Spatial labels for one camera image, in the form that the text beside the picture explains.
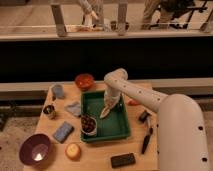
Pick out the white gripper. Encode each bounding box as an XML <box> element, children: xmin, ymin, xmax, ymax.
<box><xmin>104</xmin><ymin>90</ymin><xmax>121</xmax><ymax>110</ymax></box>

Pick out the yellow banana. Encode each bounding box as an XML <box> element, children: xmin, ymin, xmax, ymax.
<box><xmin>100</xmin><ymin>107</ymin><xmax>110</xmax><ymax>119</ymax></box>

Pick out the green plastic tray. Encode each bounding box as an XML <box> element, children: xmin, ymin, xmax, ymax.
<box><xmin>81</xmin><ymin>91</ymin><xmax>131</xmax><ymax>143</ymax></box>

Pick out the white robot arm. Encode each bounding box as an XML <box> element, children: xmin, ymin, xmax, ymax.
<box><xmin>104</xmin><ymin>68</ymin><xmax>212</xmax><ymax>171</ymax></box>

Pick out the orange carrot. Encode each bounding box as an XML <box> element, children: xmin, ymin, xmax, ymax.
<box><xmin>128</xmin><ymin>100</ymin><xmax>140</xmax><ymax>106</ymax></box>

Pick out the red-orange bowl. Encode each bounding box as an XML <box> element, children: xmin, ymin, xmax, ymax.
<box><xmin>75</xmin><ymin>73</ymin><xmax>94</xmax><ymax>91</ymax></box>

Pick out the cup of dark berries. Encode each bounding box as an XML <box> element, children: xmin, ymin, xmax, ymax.
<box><xmin>81</xmin><ymin>115</ymin><xmax>97</xmax><ymax>136</ymax></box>

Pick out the crumpled blue-grey cloth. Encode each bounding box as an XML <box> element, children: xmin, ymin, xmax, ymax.
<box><xmin>65</xmin><ymin>101</ymin><xmax>81</xmax><ymax>117</ymax></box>

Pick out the grey-blue cup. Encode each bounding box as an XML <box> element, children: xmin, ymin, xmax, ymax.
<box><xmin>51</xmin><ymin>84</ymin><xmax>64</xmax><ymax>99</ymax></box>

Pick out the wooden table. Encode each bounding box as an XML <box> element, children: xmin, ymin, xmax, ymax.
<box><xmin>23</xmin><ymin>83</ymin><xmax>158</xmax><ymax>171</ymax></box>

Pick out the blue sponge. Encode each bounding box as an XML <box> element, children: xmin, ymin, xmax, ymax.
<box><xmin>53</xmin><ymin>121</ymin><xmax>74</xmax><ymax>143</ymax></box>

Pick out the small metal can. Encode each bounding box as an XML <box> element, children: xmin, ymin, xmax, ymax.
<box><xmin>43</xmin><ymin>105</ymin><xmax>56</xmax><ymax>119</ymax></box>

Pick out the black rectangular block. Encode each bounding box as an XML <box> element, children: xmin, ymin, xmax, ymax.
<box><xmin>111</xmin><ymin>153</ymin><xmax>136</xmax><ymax>168</ymax></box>

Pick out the yellow round fruit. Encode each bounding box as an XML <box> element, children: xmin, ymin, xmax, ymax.
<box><xmin>65</xmin><ymin>143</ymin><xmax>81</xmax><ymax>160</ymax></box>

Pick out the purple bowl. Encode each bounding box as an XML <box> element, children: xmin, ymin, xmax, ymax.
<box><xmin>19</xmin><ymin>134</ymin><xmax>51</xmax><ymax>166</ymax></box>

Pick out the black office chair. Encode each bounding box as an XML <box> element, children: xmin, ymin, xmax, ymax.
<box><xmin>151</xmin><ymin>0</ymin><xmax>207</xmax><ymax>29</ymax></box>

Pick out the metal railing frame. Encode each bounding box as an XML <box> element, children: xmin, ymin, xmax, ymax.
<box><xmin>0</xmin><ymin>0</ymin><xmax>213</xmax><ymax>41</ymax></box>

